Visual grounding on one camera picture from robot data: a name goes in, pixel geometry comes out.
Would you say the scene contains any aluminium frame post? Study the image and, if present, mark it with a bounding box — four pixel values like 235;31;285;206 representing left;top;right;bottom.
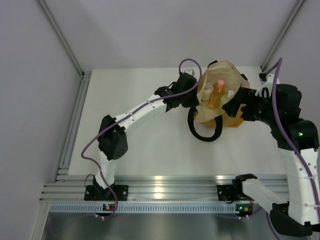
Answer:
35;0;84;77
260;0;308;71

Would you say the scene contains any tan canvas bag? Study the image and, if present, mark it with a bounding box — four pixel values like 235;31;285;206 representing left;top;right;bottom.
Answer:
187;60;250;142

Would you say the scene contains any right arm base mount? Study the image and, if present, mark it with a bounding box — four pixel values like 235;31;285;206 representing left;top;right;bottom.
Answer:
216;185;238;204

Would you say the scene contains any purple cable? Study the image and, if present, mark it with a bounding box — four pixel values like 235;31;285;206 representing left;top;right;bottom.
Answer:
81;58;203;221
264;57;320;240

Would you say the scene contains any grey slotted cable duct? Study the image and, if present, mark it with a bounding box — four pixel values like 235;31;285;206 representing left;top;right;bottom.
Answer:
49;202;250;214

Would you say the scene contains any left aluminium frame post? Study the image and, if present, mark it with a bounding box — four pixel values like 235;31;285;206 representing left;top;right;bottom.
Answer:
35;0;84;77

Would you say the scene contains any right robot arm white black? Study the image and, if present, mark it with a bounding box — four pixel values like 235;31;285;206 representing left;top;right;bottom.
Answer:
222;75;320;237

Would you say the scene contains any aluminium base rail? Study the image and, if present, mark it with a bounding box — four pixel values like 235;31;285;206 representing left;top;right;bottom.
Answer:
40;175;234;202

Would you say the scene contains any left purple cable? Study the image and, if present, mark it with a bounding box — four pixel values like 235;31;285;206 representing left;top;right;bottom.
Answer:
81;58;203;221

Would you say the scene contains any right aluminium frame post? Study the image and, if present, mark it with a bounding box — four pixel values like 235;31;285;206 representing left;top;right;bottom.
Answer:
260;0;308;71

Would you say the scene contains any green bottle white cap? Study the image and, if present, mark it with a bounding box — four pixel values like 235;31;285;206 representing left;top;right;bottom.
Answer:
217;90;235;109

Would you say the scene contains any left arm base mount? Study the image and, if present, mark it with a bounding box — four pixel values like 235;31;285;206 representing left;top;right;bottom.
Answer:
84;184;129;201

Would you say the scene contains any orange bottle pink cap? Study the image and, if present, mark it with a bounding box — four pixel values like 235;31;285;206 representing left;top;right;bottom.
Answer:
209;79;225;109

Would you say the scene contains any cream jar bottle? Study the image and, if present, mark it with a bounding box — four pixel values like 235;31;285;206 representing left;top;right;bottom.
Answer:
200;82;214;107

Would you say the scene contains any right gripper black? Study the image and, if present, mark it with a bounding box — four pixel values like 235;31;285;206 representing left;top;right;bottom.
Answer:
222;87;280;127

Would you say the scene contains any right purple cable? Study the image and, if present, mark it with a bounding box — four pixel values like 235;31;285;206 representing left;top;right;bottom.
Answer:
264;57;320;240

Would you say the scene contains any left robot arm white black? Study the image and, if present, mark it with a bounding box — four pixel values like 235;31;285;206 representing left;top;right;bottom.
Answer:
84;72;199;201

